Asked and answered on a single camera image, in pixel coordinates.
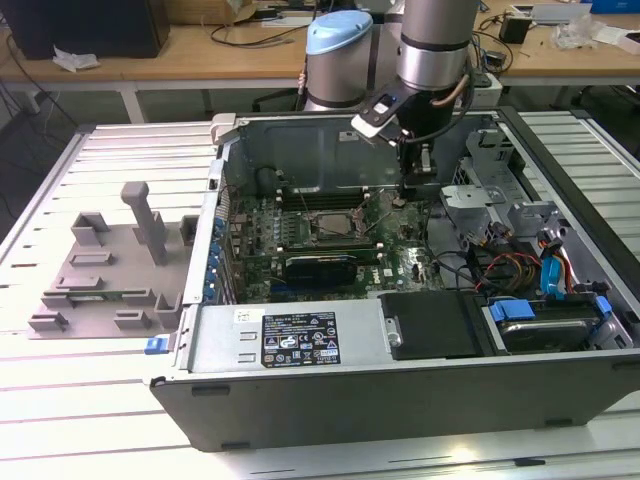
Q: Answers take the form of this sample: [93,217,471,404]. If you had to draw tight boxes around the perforated metal cage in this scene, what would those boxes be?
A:
[452,127,517,187]

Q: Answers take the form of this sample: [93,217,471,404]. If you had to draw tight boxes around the gray parts rack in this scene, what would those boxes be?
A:
[27,180,201,341]

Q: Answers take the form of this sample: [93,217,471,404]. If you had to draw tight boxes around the black computer tower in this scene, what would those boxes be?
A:
[2,0,171,60]

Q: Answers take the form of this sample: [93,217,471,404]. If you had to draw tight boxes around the blue flat wire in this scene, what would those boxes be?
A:
[541,249,567,302]

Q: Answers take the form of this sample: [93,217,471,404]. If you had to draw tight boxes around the crumpled white paper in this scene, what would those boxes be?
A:
[52,45,100,72]

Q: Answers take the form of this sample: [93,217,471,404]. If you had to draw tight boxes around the black RAM stick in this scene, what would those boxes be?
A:
[283,187,363,198]

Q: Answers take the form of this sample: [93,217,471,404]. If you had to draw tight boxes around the silver drive cage bracket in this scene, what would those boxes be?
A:
[439,184,506,242]

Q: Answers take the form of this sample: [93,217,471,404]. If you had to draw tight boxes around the blue box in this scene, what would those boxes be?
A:
[592,0,640,15]

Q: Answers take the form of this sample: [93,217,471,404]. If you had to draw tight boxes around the CPU socket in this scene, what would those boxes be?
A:
[309,212,362,247]

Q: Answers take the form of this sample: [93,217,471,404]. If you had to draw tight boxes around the black graphics card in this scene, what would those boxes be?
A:
[284,254,359,289]

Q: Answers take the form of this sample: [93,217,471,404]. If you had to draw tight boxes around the silver power supply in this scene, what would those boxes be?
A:
[188,302,387,376]

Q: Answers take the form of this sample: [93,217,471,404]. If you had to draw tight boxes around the black RAM slot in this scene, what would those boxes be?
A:
[277,248,385,266]

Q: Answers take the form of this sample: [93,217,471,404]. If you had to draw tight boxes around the black camera cable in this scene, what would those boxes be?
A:
[404,69,475,147]

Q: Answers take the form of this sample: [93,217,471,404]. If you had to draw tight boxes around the black drive bay cover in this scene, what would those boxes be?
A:
[379,292,489,362]

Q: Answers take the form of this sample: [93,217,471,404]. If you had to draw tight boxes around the green RAM stick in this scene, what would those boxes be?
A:
[67,292,126,303]

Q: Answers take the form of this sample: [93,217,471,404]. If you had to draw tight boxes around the wooden desk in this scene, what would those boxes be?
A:
[0,19,311,96]
[469,9,640,90]

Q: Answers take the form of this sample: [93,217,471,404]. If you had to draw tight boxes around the small black box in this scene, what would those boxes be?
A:
[499,14,530,44]

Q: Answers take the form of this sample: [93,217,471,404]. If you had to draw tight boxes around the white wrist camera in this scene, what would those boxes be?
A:
[349,92,404,142]

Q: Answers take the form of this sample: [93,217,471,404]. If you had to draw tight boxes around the gray case handle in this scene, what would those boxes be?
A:
[209,113,237,147]

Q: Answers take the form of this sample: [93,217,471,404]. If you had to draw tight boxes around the black power supply label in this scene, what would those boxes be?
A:
[262,311,342,370]

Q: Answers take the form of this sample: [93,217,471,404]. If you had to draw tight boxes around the open black PC case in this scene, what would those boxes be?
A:
[149,105,640,454]

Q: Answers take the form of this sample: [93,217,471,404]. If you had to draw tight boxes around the hard disk in blue carrier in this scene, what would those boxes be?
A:
[482,294,614,357]

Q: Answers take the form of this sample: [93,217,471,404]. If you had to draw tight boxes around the black wire bundle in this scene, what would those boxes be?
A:
[424,199,482,292]

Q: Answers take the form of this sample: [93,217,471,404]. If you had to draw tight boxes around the clear plastic bag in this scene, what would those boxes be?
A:
[552,13,604,51]

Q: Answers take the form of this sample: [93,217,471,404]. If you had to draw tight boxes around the green motherboard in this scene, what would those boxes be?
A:
[224,187,446,306]

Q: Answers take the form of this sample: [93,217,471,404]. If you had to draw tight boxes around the red and yellow wires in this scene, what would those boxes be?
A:
[492,252,544,287]

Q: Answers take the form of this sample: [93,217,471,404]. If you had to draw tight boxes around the white flat box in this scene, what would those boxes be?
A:
[594,24,640,55]

